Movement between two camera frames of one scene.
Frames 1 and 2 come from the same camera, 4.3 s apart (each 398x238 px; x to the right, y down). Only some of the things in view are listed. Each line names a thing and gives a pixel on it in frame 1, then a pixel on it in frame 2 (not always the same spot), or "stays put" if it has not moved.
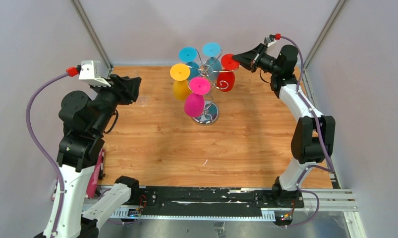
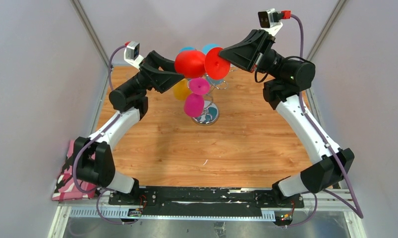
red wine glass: [226, 78] -> [193, 64]
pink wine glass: [194, 102] stays put
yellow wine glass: [180, 73] stays put
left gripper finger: [132, 90] -> [162, 81]
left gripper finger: [125, 81] -> [157, 60]
